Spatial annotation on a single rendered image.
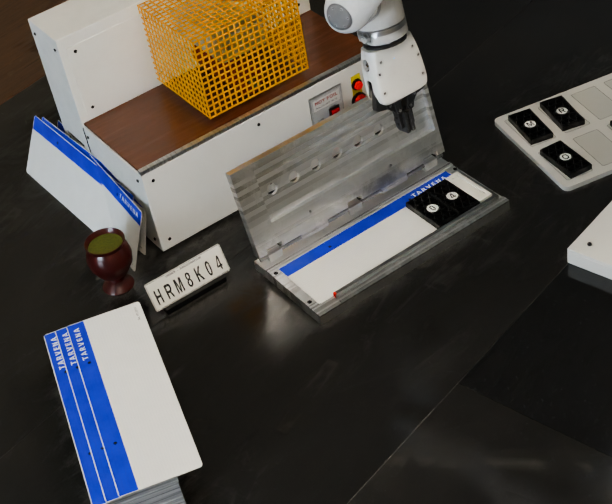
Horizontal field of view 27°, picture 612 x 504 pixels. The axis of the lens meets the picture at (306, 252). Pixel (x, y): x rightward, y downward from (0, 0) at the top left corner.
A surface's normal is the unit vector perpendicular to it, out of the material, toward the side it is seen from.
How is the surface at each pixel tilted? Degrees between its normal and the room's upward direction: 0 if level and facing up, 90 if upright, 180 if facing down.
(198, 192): 90
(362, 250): 0
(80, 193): 63
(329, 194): 75
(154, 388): 0
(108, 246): 0
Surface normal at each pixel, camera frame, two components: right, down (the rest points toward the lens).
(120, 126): -0.15, -0.75
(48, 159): -0.76, 0.10
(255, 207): 0.52, 0.26
